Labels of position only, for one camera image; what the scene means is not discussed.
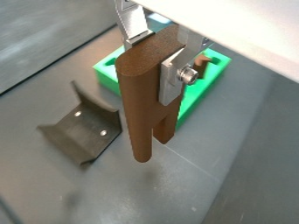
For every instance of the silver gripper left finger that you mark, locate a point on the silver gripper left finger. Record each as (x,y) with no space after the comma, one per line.
(131,22)

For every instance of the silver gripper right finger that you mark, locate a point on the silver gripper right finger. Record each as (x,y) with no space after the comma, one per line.
(176,69)

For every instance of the black curved bracket stand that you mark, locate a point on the black curved bracket stand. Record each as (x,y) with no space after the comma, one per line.
(87,130)

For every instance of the brown two-legged peg block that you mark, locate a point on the brown two-legged peg block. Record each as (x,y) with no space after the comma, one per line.
(148,118)

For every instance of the green shape sorter board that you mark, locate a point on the green shape sorter board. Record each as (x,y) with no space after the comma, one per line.
(194,92)

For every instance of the brown star block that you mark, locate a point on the brown star block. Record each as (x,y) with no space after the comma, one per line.
(199,65)

